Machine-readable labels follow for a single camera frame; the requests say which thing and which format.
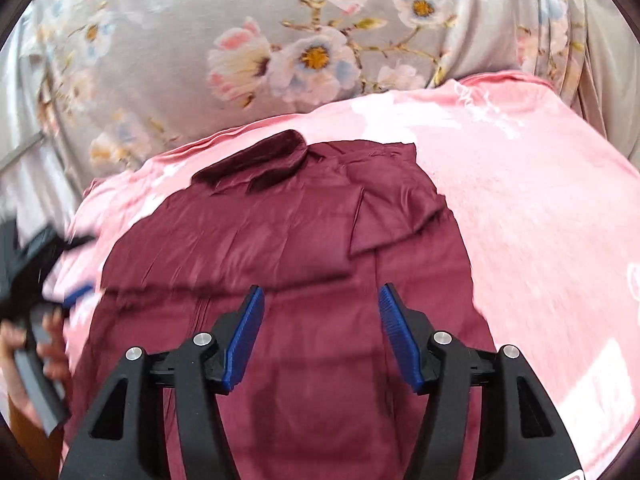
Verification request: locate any white satin curtain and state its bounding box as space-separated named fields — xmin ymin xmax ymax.
xmin=0 ymin=20 xmax=96 ymax=231

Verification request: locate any person's left hand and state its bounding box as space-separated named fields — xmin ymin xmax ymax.
xmin=0 ymin=310 xmax=72 ymax=426

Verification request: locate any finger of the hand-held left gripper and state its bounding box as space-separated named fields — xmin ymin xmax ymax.
xmin=60 ymin=284 xmax=97 ymax=311

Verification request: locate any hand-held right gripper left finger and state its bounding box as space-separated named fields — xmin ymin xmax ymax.
xmin=59 ymin=284 xmax=266 ymax=480

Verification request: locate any pink printed blanket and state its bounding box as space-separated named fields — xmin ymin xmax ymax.
xmin=42 ymin=72 xmax=640 ymax=480

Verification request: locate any grey floral blanket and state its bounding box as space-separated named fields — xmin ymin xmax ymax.
xmin=10 ymin=0 xmax=621 ymax=201

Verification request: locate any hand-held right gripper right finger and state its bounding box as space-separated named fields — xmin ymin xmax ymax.
xmin=378 ymin=283 xmax=584 ymax=480

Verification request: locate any maroon puffer jacket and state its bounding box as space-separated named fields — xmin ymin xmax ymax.
xmin=62 ymin=130 xmax=499 ymax=480

